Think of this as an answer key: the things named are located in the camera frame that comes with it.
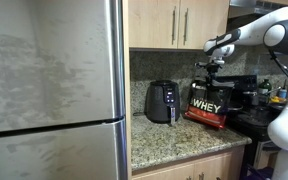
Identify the wooden cabinet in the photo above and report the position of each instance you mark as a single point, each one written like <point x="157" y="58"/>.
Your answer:
<point x="197" y="166"/>
<point x="150" y="20"/>

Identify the black frying pan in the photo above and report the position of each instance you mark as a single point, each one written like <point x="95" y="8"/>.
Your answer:
<point x="237" y="107"/>

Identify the stainless steel refrigerator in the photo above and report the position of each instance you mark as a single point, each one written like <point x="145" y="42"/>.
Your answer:
<point x="50" y="90"/>

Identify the black air fryer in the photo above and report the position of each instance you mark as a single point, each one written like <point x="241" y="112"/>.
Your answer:
<point x="160" y="100"/>

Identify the wooden upper cabinet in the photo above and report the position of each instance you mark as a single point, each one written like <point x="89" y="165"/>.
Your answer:
<point x="150" y="20"/>

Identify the black electric stove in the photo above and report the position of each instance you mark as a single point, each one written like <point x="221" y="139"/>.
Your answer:
<point x="244" y="83"/>

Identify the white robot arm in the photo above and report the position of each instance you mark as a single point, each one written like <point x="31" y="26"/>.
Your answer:
<point x="284" y="33"/>

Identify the black red whey packet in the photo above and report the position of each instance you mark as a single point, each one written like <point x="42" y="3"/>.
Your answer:
<point x="207" y="108"/>

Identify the silver metal pot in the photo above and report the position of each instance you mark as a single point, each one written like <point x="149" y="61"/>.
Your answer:
<point x="252" y="98"/>

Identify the wooden side panel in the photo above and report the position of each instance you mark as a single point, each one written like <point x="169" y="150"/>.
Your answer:
<point x="128" y="100"/>

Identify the green glass bottle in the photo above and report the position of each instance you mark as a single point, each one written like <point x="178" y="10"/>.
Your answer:
<point x="264" y="86"/>

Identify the wooden lower cabinet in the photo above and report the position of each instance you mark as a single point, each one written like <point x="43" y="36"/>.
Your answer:
<point x="197" y="166"/>

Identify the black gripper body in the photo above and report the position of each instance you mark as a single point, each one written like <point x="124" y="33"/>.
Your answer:
<point x="212" y="70"/>

